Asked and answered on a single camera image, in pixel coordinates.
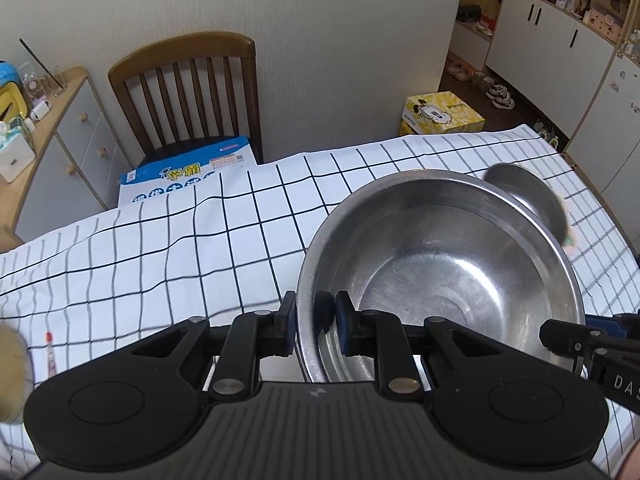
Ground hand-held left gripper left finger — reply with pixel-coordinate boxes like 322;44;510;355
127;290;298;402

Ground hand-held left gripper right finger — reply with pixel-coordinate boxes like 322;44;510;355
334;290;506;402

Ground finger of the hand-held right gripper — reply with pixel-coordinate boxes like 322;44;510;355
582;312;640;342
539;319;603;361

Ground large stainless steel bowl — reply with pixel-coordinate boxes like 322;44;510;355
296;170;587;386

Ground pink steel bowl with handles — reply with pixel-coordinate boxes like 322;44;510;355
482;162;576;248

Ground cream bowl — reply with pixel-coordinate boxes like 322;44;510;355
0;325;33;426

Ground white black checked tablecloth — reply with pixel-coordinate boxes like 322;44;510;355
0;122;640;480

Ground blue white printed carton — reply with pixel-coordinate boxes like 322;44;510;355
119;136;258;207

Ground white sticker-covered cabinet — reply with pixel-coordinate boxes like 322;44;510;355
565;50;640;201

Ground yellow sandals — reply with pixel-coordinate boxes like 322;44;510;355
532;120;562;151

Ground yellow cartoon carton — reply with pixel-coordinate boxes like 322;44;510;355
399;91;486;137

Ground grey sneakers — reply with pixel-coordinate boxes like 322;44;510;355
482;82;516;110

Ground wooden side cabinet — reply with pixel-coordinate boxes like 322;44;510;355
0;65;126;248

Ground white base cabinet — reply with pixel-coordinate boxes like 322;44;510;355
485;0;616;111

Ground pink slippers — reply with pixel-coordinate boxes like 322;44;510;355
447;57;483;81

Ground wooden chair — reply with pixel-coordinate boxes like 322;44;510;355
107;32;265;166

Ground white box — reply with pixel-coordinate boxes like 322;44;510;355
0;116;37;183

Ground row of shelf ornaments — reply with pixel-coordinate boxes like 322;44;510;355
510;0;633;43

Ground glass jar with black sticks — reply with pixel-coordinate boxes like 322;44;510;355
19;37;68;98

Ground yellow tissue holder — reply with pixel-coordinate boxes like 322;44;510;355
0;77;28;123

